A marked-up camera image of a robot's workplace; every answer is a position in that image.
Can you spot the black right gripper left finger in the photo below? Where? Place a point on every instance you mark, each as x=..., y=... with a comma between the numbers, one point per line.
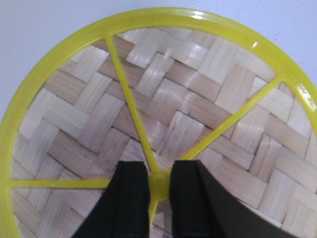
x=123, y=209

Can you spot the bamboo steamer lid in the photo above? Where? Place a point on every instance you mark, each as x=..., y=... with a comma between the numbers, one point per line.
x=156, y=86

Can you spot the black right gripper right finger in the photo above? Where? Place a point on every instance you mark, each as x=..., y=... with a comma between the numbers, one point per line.
x=203, y=208

